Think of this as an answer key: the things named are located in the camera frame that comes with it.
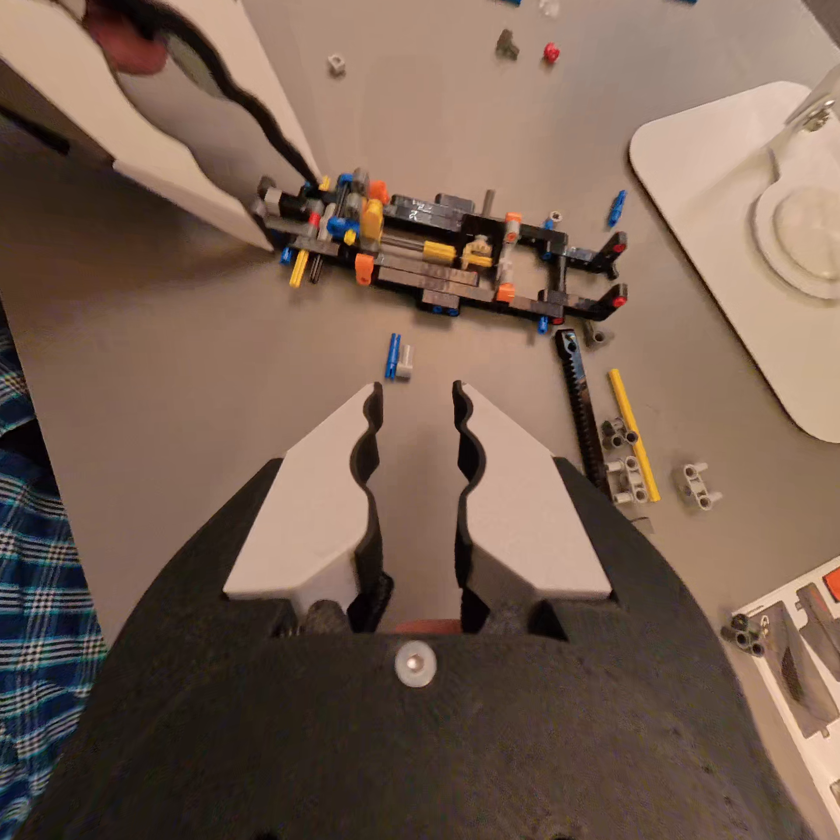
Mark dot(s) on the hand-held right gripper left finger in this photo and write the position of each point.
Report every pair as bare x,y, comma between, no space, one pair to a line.
308,512

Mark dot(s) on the lego instruction booklet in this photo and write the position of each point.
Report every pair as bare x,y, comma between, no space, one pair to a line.
810,695

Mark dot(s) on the blue plaid clothing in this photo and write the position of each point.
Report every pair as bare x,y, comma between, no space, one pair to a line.
39,558

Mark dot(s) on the yellow lego axle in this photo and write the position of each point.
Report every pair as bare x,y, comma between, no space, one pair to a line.
633,436

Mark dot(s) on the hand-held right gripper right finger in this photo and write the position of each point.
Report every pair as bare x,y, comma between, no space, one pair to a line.
531,518

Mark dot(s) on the light grey lego cross connector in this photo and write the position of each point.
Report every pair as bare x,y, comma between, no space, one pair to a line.
699,487
627,479
618,432

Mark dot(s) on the black lego gear rack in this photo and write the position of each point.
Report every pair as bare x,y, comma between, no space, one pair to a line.
581,413

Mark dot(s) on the light grey lego elbow connector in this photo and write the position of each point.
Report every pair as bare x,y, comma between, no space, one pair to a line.
407,362

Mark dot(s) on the clear lego piece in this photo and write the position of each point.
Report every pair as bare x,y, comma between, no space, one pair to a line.
548,6

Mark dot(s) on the white mat with disc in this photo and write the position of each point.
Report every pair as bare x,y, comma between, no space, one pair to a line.
709,216

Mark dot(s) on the small light grey lego piece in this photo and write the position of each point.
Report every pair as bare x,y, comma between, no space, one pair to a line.
336,64

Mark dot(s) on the small red lego piece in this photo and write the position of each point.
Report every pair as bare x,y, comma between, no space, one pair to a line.
551,52

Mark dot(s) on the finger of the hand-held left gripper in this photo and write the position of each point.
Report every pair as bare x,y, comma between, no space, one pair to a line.
98,124
243,59

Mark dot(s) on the dark grey lego pin connector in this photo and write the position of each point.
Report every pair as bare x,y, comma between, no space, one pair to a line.
745,633

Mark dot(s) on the black lego chassis assembly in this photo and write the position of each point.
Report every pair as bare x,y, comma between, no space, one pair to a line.
426,211

